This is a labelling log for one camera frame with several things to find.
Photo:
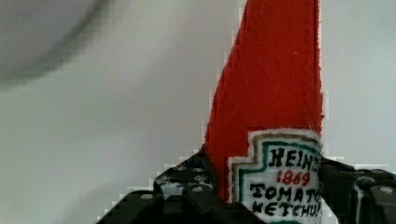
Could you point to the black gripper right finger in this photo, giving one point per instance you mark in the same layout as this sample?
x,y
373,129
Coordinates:
x,y
358,196

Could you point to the large lilac plate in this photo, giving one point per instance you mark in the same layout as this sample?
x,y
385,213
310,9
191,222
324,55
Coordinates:
x,y
34,33

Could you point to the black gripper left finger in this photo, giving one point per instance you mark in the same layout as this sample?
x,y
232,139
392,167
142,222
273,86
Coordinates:
x,y
183,194

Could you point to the red plush ketchup bottle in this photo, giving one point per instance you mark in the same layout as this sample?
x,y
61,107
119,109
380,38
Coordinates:
x,y
263,135

